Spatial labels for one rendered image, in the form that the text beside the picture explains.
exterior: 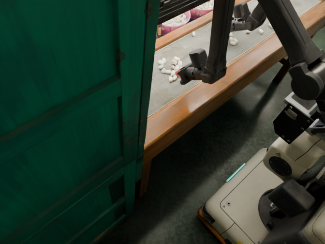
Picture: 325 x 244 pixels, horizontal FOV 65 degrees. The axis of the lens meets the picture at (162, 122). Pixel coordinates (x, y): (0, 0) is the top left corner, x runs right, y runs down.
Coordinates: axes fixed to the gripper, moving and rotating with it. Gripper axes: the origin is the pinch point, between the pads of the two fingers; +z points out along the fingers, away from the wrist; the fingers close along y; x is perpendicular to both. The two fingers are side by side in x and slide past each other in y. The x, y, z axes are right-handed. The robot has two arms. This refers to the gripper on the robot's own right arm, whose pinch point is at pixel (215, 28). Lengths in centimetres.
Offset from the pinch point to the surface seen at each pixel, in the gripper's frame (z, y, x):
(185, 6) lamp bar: -15.3, 31.0, -18.6
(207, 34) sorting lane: 9.6, -2.5, 3.1
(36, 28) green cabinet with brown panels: -64, 102, -28
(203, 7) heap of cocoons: 25.0, -20.1, -9.4
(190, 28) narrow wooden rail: 13.9, 5.1, -3.5
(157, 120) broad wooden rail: -14, 63, 19
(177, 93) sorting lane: -6.7, 43.4, 16.9
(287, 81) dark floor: 26, -103, 84
